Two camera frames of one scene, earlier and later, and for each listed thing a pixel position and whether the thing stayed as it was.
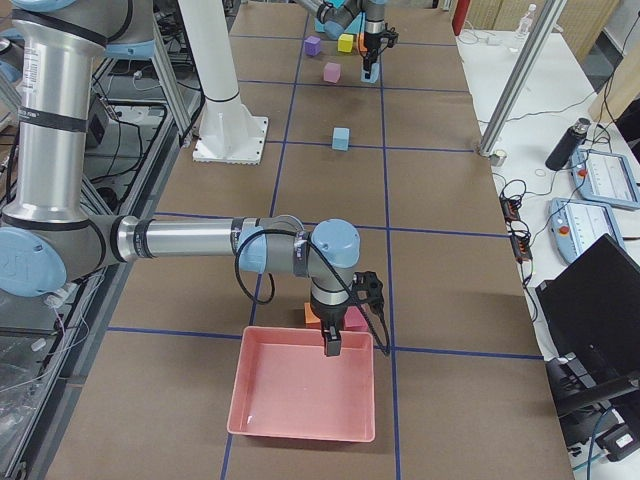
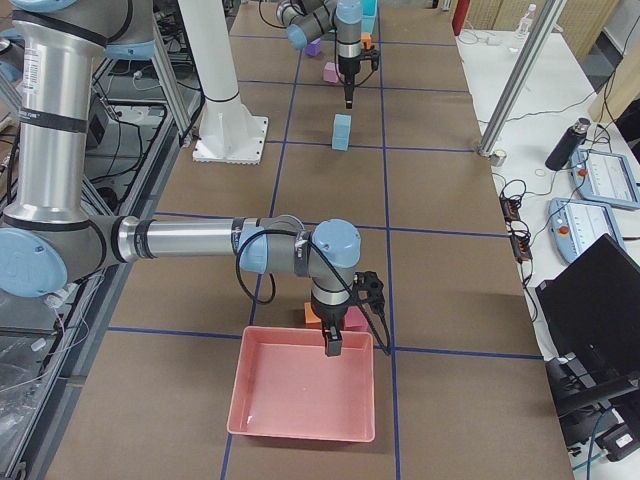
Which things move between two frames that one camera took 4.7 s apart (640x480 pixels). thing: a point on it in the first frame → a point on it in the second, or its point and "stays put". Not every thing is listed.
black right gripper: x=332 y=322 stays put
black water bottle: x=569 y=145 stays put
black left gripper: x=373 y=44 → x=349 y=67
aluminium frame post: x=526 y=64 stays put
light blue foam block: x=340 y=138 stays put
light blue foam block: x=374 y=73 → x=341 y=127
